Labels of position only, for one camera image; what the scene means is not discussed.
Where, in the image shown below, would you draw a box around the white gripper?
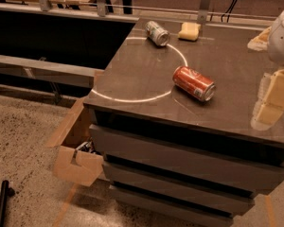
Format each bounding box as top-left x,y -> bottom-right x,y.
247,10 -> 284,131

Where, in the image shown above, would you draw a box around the red coke can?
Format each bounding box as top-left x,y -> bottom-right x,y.
172,66 -> 215,102

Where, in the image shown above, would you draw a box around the green and white soda can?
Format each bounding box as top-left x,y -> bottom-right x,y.
145,21 -> 170,46

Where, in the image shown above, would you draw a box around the yellow sponge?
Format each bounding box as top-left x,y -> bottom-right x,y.
178,22 -> 201,41

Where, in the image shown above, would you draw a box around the open cardboard box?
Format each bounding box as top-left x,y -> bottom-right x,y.
45,97 -> 103,186

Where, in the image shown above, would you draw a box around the black pole on floor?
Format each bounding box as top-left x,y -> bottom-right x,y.
0,180 -> 15,227

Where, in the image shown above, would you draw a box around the black hanging cables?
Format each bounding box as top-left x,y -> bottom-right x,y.
220,0 -> 244,23

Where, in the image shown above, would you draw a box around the metal guard rail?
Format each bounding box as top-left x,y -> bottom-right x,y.
8,0 -> 277,23

